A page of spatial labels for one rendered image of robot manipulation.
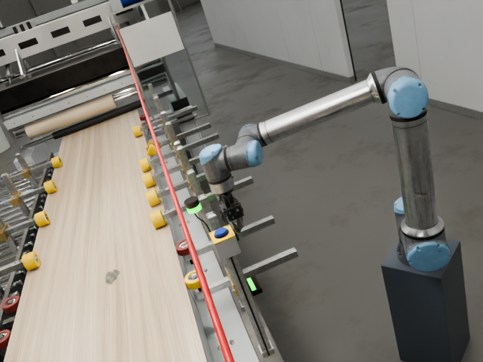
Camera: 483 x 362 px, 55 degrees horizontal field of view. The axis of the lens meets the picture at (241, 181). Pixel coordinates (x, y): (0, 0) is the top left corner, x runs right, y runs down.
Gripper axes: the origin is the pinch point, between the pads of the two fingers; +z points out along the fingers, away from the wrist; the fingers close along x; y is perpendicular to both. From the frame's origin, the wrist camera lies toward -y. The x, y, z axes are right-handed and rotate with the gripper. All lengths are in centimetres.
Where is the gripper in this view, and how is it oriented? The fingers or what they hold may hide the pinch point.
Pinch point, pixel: (237, 228)
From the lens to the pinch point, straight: 185.6
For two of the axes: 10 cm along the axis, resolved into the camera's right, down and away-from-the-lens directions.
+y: 2.7, 3.8, -8.9
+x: 9.2, -3.8, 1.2
